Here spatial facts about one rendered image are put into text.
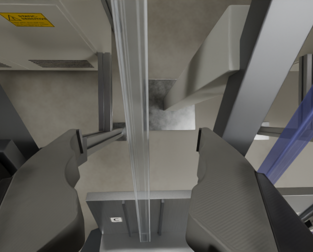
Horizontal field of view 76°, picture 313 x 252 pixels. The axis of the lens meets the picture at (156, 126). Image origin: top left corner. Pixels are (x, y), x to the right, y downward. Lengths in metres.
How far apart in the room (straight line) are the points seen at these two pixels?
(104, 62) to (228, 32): 0.56
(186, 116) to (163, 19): 0.49
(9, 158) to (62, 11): 0.35
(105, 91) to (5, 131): 0.45
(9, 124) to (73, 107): 0.78
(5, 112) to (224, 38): 0.25
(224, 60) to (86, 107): 0.89
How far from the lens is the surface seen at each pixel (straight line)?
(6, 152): 0.24
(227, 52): 0.21
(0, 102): 0.29
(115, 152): 1.02
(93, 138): 0.48
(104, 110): 0.70
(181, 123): 1.00
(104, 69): 0.72
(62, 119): 1.08
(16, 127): 0.31
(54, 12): 0.53
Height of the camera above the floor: 1.00
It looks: 87 degrees down
